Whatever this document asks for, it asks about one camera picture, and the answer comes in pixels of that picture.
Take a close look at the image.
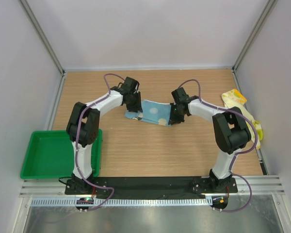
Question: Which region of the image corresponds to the blue polka dot towel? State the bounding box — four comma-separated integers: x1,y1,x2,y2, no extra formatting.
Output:
125,100,171,126

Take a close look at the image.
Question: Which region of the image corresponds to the yellow green patterned towel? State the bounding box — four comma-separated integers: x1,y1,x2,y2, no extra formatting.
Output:
221,89,263,150

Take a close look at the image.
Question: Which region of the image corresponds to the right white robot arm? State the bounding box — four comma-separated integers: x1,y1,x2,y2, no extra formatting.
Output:
169,87,251,192

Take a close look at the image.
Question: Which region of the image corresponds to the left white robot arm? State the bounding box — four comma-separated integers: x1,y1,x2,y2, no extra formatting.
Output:
65,77,142,195

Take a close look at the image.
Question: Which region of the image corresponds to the green plastic tray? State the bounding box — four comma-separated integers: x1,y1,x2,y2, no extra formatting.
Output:
20,129,103,180

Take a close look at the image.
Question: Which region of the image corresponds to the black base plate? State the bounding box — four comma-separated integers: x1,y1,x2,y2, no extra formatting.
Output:
65,176,238,200

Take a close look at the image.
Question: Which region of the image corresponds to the white slotted cable duct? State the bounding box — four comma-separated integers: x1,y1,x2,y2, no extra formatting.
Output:
31,197,212,208

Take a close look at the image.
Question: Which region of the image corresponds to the aluminium front rail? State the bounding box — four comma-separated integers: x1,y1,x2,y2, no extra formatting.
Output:
19,175,285,197

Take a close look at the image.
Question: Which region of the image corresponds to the left aluminium frame post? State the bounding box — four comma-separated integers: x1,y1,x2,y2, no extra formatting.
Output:
18,0,65,76

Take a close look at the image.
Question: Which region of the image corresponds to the aluminium frame post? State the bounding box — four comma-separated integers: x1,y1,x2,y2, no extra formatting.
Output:
232,0,278,73
18,0,65,76

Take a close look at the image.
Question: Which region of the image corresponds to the right aluminium frame post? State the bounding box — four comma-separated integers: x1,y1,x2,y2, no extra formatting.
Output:
232,0,278,73

